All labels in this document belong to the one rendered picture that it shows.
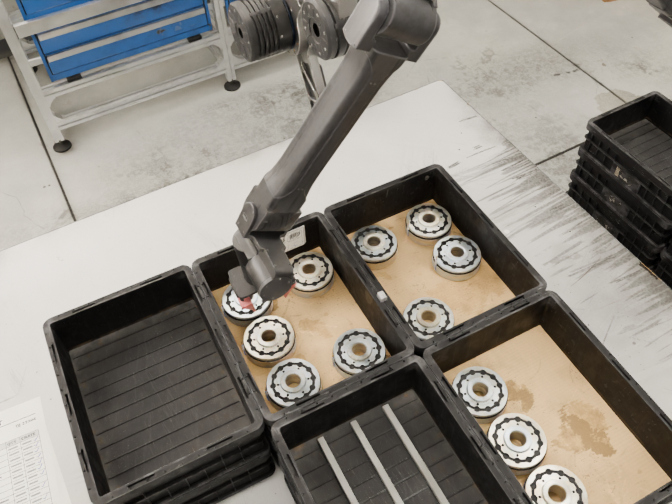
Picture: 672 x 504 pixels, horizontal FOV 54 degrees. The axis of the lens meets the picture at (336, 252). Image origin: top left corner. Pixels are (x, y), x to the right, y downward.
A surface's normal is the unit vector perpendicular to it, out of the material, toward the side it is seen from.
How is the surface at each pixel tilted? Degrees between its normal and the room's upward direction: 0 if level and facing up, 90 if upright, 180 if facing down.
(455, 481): 0
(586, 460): 0
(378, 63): 99
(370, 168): 0
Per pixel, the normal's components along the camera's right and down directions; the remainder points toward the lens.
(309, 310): -0.04, -0.62
